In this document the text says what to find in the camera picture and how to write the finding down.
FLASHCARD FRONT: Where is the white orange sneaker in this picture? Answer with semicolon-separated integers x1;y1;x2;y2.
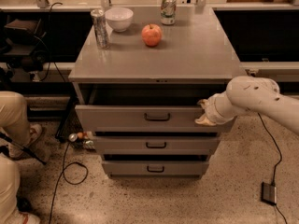
5;211;40;224

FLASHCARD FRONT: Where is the black stick tool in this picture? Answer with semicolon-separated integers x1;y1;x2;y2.
0;132;47;165

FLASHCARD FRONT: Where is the silver tall can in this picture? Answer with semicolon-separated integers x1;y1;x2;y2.
91;8;110;49

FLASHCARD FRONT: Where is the grey drawer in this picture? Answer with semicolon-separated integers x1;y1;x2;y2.
93;136;220;155
102;161;209;176
76;90;234;133

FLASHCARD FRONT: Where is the grey top drawer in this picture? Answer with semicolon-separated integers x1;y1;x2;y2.
76;90;234;133

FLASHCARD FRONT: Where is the grey bottom drawer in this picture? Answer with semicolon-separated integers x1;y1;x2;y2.
102;161;209;176

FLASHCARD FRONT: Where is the small silver can on floor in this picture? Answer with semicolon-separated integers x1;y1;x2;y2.
68;133;78;142

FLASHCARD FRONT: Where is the grey middle drawer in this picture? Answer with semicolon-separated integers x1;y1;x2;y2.
93;136;220;155

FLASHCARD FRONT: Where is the white bowl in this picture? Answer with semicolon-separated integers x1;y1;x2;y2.
105;7;134;32

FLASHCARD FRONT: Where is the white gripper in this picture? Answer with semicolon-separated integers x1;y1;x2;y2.
194;92;237;126

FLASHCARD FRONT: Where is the green white soda can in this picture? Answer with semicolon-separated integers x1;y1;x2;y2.
161;0;177;25

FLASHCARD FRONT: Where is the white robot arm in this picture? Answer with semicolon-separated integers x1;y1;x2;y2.
195;76;299;134

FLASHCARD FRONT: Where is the black floor cable left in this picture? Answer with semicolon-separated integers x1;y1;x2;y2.
48;140;90;224

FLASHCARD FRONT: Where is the black equipment on shelf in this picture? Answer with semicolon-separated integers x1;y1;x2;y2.
0;14;48;72

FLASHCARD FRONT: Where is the grey drawer cabinet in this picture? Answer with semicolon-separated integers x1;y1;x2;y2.
68;5;251;181

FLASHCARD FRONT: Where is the black power adapter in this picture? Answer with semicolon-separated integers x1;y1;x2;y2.
261;182;277;205

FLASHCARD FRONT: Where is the red apple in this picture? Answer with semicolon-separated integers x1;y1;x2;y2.
141;23;162;47

